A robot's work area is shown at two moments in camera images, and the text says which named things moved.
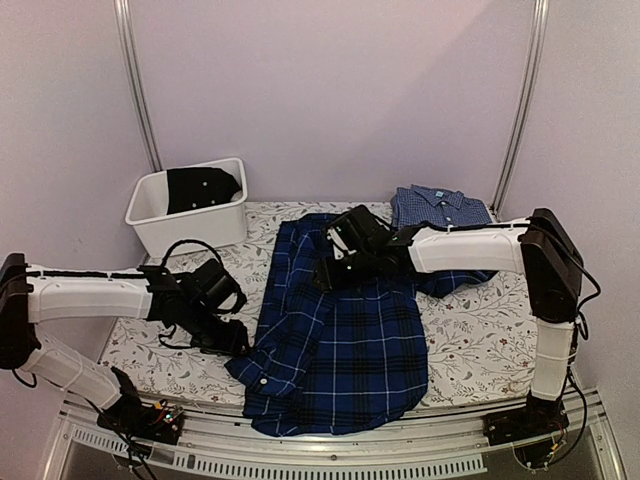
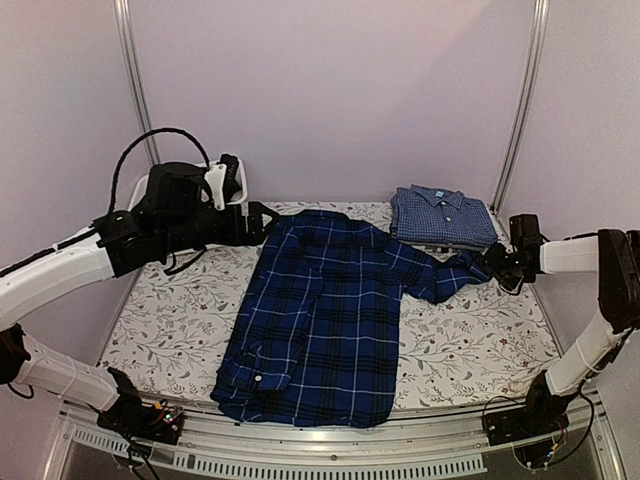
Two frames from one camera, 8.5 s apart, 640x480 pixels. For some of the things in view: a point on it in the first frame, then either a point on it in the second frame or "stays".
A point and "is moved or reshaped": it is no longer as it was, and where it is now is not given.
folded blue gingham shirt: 420,204 stays
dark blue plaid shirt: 347,360 is moved or reshaped
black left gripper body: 208,337 → 185,232
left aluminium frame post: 126,48 stays
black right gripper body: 356,276 → 505,268
